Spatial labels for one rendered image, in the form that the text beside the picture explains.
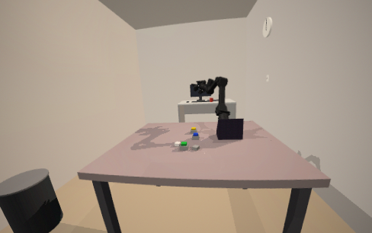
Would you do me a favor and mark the green button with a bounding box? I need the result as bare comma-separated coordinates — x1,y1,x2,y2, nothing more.
179,142,188,151

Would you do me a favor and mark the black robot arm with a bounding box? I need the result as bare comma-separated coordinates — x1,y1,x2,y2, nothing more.
198,77,230,120

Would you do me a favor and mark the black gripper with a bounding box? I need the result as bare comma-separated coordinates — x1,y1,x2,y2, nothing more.
191,80,207,91

